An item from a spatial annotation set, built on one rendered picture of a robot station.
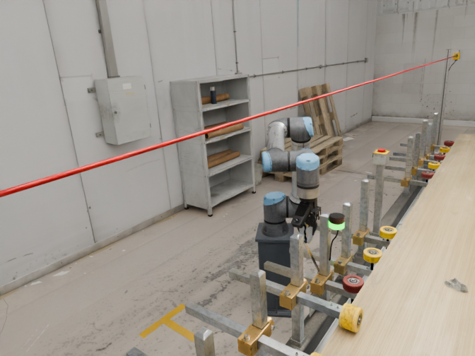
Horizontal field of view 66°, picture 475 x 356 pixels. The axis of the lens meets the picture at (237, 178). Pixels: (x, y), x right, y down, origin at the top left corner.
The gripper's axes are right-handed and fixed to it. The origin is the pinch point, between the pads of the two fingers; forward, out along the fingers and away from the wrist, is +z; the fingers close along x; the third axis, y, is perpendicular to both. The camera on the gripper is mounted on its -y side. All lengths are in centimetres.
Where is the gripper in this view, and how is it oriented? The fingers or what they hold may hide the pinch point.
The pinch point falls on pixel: (306, 241)
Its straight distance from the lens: 159.0
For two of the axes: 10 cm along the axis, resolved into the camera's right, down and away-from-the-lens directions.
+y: 5.8, -3.1, 7.5
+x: -8.1, -1.4, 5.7
